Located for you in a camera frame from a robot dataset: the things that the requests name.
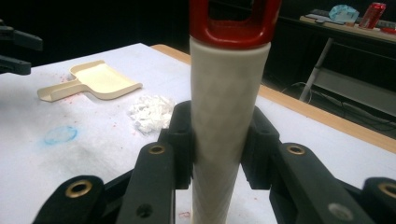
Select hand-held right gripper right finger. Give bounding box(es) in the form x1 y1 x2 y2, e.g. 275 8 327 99
240 105 376 224

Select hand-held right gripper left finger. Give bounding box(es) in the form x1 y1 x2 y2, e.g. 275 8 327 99
116 100 195 224

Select cream plastic dustpan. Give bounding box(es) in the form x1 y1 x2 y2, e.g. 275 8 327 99
36 60 144 103

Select white brush handle red end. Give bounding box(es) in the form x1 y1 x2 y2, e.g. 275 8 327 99
189 0 283 224

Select pile of white paper scraps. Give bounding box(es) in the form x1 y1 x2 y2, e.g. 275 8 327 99
128 94 177 135

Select white table cover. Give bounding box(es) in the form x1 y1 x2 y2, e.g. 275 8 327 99
0 42 396 224

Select wooden desk with white leg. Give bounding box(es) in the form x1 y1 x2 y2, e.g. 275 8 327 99
299 13 396 103

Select light blue crumpled bag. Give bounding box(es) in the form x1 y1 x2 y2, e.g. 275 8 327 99
328 4 361 24

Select red drink can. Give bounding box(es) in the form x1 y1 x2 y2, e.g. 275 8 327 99
358 2 388 30

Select black floor cables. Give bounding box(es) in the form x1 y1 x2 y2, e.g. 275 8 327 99
279 81 396 133

